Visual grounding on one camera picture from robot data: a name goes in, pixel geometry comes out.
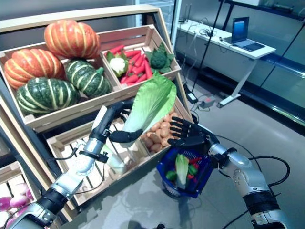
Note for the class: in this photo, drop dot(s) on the black power adapter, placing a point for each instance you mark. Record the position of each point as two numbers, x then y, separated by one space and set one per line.
192 97

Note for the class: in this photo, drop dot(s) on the open grey laptop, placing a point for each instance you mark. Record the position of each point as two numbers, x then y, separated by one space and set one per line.
240 28

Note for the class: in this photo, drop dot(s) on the blue plastic shopping basket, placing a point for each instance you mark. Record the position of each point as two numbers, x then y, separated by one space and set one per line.
164 157

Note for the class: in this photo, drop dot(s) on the red orange carrot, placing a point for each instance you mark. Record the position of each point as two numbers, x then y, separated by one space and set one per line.
132 53
116 48
129 78
148 70

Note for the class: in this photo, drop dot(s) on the wooden slat crate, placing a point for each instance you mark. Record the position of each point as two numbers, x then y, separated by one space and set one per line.
62 140
124 35
12 170
182 107

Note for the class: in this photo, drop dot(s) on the tan potato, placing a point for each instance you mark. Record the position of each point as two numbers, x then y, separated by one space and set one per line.
172 110
156 148
148 142

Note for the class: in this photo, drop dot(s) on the wooden display rack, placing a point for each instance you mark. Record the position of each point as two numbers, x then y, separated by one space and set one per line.
71 17

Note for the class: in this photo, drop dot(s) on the black stand pole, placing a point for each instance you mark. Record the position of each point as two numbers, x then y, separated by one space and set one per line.
207 47

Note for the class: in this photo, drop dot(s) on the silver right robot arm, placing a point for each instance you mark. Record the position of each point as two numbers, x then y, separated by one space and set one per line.
247 171

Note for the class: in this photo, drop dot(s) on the small napa cabbage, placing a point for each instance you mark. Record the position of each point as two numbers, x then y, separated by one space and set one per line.
181 169

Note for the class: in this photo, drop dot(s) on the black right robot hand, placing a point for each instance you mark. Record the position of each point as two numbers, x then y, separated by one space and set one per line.
195 136

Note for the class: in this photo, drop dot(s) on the green bell pepper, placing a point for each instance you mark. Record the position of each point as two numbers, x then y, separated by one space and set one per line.
193 169
171 174

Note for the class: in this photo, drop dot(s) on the orange striped pumpkin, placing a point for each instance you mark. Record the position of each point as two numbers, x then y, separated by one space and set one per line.
71 38
31 66

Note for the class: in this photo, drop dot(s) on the white desk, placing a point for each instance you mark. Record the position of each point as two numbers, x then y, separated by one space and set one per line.
259 54

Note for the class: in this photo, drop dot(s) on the long red chili pepper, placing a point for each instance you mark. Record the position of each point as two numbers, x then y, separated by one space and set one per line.
195 160

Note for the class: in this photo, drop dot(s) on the green striped pumpkin with stem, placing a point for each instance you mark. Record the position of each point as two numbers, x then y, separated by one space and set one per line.
85 77

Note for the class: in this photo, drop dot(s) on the purple white turnip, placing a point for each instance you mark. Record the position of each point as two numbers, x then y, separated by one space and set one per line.
21 188
4 203
18 200
3 217

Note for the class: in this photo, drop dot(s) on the grey box with red button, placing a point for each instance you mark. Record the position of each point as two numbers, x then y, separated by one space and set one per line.
207 103

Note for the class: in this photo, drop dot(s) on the green broccoli with leaves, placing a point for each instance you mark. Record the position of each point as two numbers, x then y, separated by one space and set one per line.
158 59

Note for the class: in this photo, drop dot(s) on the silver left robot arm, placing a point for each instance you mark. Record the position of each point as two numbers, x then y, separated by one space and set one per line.
64 183

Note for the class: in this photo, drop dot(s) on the white cauliflower with leaves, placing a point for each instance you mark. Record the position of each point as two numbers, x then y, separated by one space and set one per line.
117 64

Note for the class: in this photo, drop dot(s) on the large wooden crate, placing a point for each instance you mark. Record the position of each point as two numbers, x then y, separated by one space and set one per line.
71 112

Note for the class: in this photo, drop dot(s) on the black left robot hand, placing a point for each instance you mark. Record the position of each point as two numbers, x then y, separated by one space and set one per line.
102 124

